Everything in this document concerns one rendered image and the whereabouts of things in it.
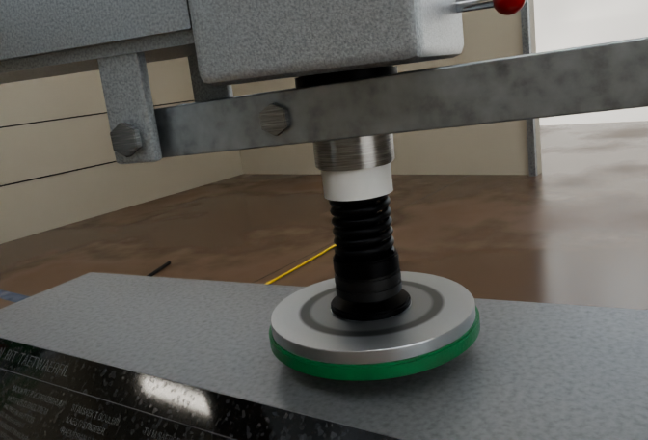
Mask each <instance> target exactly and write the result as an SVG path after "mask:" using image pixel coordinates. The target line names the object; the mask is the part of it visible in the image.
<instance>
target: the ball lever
mask: <svg viewBox="0 0 648 440"><path fill-rule="evenodd" d="M525 2H526V0H456V1H455V4H456V12H457V13H458V14H459V13H464V12H471V11H478V10H485V9H491V8H495V10H496V11H497V12H498V13H500V14H504V15H511V14H515V13H517V12H518V11H519V10H520V9H521V8H522V7H523V6H524V4H525Z"/></svg>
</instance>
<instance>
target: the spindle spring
mask: <svg viewBox="0 0 648 440"><path fill-rule="evenodd" d="M376 201H381V202H377V203H376V204H374V205H370V206H362V207H356V208H346V209H343V207H344V206H361V205H366V204H370V203H373V202H376ZM390 202H391V199H390V197H389V196H388V194H387V195H384V196H381V197H377V198H372V199H366V200H359V201H330V200H329V203H330V205H331V206H332V208H331V209H330V212H331V214H332V215H334V217H333V218H332V224H333V225H334V228H333V234H334V235H336V236H335V237H334V243H335V244H336V246H337V247H336V248H335V252H336V254H337V255H338V256H341V257H344V258H363V257H369V256H373V255H377V254H380V253H382V252H385V251H387V253H394V252H395V248H394V246H393V244H394V238H393V236H392V233H393V228H392V226H391V224H392V218H391V217H390V215H391V212H392V210H391V208H390V206H389V204H390ZM380 210H382V211H380ZM375 212H378V213H377V214H375V215H371V216H367V217H364V218H357V219H344V217H356V216H363V215H368V214H371V213H375ZM382 220H383V222H382ZM377 222H379V224H377V225H374V226H370V227H366V228H360V229H352V230H345V228H350V227H360V226H365V225H370V224H374V223H377ZM378 233H380V234H378ZM372 234H377V235H375V236H372V237H367V238H361V239H346V237H361V236H367V235H372ZM379 242H381V244H379V245H376V246H373V247H368V248H364V249H353V250H349V249H347V248H354V247H364V246H368V245H373V244H376V243H379Z"/></svg>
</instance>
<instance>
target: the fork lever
mask: <svg viewBox="0 0 648 440"><path fill-rule="evenodd" d="M639 107H648V37H644V38H637V39H630V40H623V41H611V42H604V43H597V44H591V45H585V46H578V47H571V48H564V49H557V50H551V51H544V52H537V53H531V54H525V55H518V56H511V57H504V58H497V59H491V60H484V61H477V62H471V63H465V64H458V65H451V66H444V67H437V68H431V69H419V70H412V71H405V72H399V73H397V74H391V75H384V76H377V77H370V78H364V79H357V80H350V81H343V82H337V83H330V84H323V85H317V86H310V87H304V88H297V89H296V88H292V89H285V90H278V91H272V92H265V93H258V94H251V95H245V96H233V97H226V98H219V99H212V100H206V101H199V102H192V103H186V104H179V105H177V106H171V107H164V108H157V109H154V113H155V119H156V124H157V130H158V136H159V141H160V147H161V152H162V158H165V157H175V156H183V155H193V154H202V153H212V152H220V151H238V150H246V149H256V148H265V147H275V146H283V145H293V144H302V143H311V142H320V141H329V140H338V139H347V138H357V137H365V136H375V135H384V134H394V133H402V132H411V131H421V130H429V129H439V128H448V127H457V126H466V125H476V124H492V123H502V122H511V121H520V120H529V119H539V118H548V117H557V116H566V115H575V114H584V113H593V112H603V111H611V110H621V109H630V108H639ZM110 135H111V140H112V145H113V150H114V151H116V152H118V153H120V154H122V155H124V156H126V157H130V156H132V155H133V154H134V153H135V152H136V151H138V150H139V149H140V148H141V147H142V142H141V137H140V132H139V128H137V127H135V126H133V125H131V124H128V123H126V122H124V123H119V124H118V125H117V126H116V127H115V128H114V129H113V130H112V131H111V132H110Z"/></svg>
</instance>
